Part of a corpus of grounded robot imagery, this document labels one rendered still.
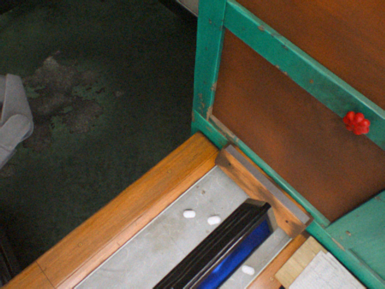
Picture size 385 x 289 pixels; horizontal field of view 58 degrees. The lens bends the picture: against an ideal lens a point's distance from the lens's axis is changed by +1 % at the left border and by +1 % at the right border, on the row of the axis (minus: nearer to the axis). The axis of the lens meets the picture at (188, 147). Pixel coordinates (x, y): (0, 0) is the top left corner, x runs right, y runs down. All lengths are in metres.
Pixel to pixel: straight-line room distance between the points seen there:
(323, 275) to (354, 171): 0.35
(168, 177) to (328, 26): 0.63
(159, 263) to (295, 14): 0.69
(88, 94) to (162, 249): 1.36
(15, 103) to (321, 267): 0.82
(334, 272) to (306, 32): 0.64
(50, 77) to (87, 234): 1.46
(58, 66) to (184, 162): 1.47
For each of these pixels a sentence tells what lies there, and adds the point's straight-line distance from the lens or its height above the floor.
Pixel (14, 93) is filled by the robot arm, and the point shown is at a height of 1.15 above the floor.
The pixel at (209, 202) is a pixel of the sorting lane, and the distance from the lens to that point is 1.02.
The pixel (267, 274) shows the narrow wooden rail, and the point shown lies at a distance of 0.98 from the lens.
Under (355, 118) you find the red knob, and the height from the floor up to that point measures 1.25.
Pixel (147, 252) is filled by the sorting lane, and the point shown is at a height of 0.74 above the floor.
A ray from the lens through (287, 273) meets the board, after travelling 0.98.
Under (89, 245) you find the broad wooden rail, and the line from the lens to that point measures 0.99.
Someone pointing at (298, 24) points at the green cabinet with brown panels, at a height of 1.31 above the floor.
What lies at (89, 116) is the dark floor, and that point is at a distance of 2.08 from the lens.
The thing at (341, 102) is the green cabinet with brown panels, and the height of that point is 1.24.
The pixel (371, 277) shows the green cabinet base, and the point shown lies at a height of 0.83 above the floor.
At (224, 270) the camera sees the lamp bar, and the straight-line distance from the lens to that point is 0.64.
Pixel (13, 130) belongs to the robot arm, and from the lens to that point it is 0.73.
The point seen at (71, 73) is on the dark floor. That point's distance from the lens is 2.28.
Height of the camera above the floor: 1.71
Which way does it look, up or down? 63 degrees down
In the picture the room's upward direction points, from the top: 3 degrees clockwise
